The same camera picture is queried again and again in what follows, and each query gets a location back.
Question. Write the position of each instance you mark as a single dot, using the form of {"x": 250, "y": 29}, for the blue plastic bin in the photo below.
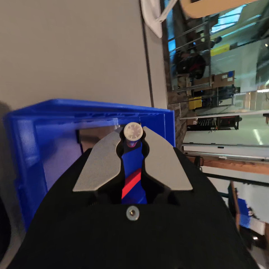
{"x": 63, "y": 109}

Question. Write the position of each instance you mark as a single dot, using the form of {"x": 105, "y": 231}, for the red plastic bar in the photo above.
{"x": 131, "y": 182}

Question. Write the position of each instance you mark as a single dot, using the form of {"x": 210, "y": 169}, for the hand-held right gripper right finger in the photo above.
{"x": 166, "y": 166}

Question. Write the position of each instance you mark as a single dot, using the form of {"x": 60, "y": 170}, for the grey desk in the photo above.
{"x": 73, "y": 52}

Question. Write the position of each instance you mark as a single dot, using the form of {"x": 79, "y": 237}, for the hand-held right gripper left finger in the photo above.
{"x": 100, "y": 166}

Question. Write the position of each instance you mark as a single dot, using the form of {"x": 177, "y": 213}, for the glass railing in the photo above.
{"x": 231, "y": 63}

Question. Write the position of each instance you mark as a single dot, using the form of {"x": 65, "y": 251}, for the white document stand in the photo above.
{"x": 151, "y": 19}

